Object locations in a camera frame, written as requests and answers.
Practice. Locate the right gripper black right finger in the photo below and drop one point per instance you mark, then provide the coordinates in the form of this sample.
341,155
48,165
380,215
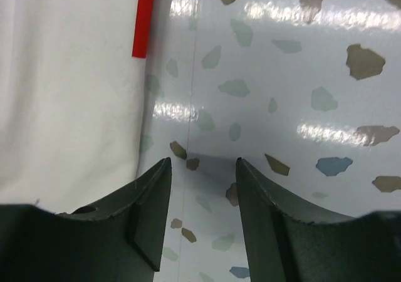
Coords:
290,239

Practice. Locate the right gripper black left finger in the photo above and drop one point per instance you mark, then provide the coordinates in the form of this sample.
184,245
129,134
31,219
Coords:
119,237

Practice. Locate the white t shirt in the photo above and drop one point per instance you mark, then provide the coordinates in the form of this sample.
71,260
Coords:
72,99

